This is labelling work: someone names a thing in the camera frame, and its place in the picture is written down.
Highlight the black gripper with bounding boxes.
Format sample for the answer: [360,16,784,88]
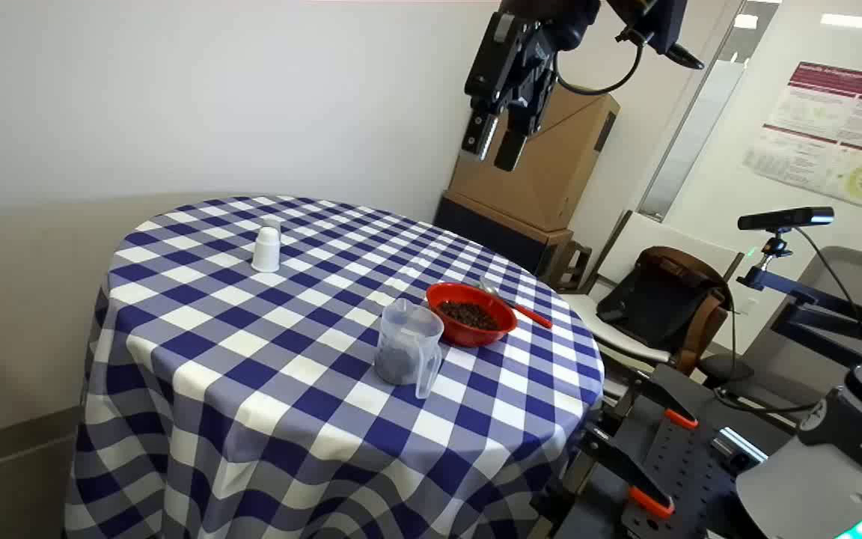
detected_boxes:
[462,10,567,175]

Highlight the white wall poster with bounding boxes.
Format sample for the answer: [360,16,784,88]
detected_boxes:
[743,59,862,222]

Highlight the black case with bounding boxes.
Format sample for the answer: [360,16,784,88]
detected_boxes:
[432,192,592,293]

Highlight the dark brown beans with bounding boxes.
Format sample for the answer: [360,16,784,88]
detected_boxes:
[441,297,499,332]

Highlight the orange handled black clamp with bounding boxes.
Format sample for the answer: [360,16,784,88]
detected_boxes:
[579,422,679,523]
[638,372,703,434]

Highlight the red plastic bowl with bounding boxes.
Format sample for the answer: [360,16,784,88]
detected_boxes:
[423,278,520,350]

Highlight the black stereo camera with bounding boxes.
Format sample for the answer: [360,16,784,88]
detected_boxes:
[737,203,837,234]

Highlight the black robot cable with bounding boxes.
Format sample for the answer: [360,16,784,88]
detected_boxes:
[552,34,649,100]

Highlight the clear plastic measuring cup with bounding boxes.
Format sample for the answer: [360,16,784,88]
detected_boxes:
[372,297,448,389]

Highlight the blue black camera stand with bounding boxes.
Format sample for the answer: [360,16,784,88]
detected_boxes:
[698,227,862,387]

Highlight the dark brown bag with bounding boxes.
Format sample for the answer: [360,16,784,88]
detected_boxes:
[597,246,737,353]

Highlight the wooden chair white seat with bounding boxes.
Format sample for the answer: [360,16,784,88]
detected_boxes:
[561,207,743,377]

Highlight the blue white checkered tablecloth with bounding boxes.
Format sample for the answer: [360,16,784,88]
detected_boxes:
[62,192,608,539]

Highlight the large brown cardboard box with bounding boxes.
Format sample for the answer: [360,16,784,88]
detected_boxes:
[447,85,622,239]

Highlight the red plastic spoon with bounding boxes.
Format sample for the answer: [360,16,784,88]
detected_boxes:
[502,297,558,332]

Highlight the small white bottle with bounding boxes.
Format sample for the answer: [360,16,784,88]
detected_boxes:
[249,219,285,278]

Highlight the black orange clamp stand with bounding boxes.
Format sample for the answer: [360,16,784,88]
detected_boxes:
[532,363,802,539]

